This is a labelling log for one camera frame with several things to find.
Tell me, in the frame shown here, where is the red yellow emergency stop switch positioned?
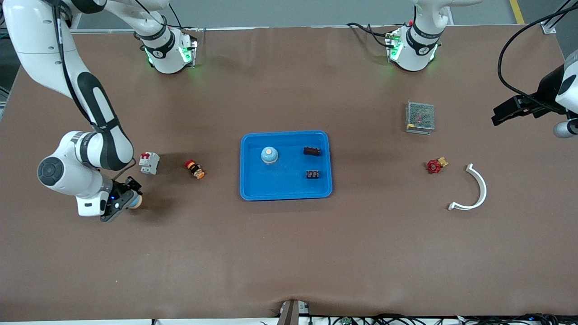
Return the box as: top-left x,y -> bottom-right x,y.
184,159 -> 206,180

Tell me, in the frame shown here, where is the aluminium frame post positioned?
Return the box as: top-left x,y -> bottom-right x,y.
540,0 -> 578,35

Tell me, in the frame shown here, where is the metal mesh power supply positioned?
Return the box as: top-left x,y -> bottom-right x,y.
405,100 -> 435,135

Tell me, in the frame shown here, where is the white curved plastic bracket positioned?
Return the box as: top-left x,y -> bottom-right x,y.
447,163 -> 488,211

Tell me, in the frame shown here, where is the brown table mat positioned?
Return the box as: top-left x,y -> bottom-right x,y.
0,25 -> 578,322

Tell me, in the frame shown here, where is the blue plastic tray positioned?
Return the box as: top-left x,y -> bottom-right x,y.
239,130 -> 333,201

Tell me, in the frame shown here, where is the black arm base cable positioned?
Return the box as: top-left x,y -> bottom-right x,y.
347,22 -> 392,49

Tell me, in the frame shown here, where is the red valve handwheel brass fitting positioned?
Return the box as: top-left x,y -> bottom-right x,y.
426,156 -> 450,175

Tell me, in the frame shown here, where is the white circuit breaker red switch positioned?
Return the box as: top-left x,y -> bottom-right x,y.
138,152 -> 161,176

